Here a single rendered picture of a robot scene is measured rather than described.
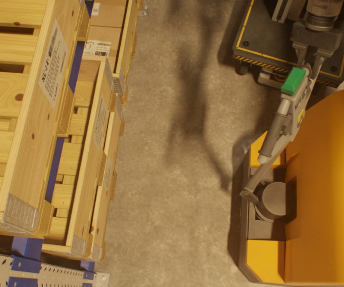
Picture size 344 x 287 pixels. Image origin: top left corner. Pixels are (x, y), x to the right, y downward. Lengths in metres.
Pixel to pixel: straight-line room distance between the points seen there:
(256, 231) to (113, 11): 1.49
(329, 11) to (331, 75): 1.41
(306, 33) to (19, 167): 0.85
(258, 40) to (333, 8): 1.43
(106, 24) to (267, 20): 1.02
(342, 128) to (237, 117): 1.01
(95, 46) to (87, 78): 0.49
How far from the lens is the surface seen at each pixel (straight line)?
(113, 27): 2.39
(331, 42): 1.19
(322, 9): 1.16
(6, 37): 1.39
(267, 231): 2.15
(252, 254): 2.08
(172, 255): 2.37
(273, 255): 2.06
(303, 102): 1.26
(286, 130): 1.21
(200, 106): 2.63
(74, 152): 1.75
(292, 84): 1.12
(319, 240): 1.75
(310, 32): 1.20
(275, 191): 2.04
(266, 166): 1.67
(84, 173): 1.51
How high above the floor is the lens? 2.36
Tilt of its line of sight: 69 degrees down
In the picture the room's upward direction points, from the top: 1 degrees counter-clockwise
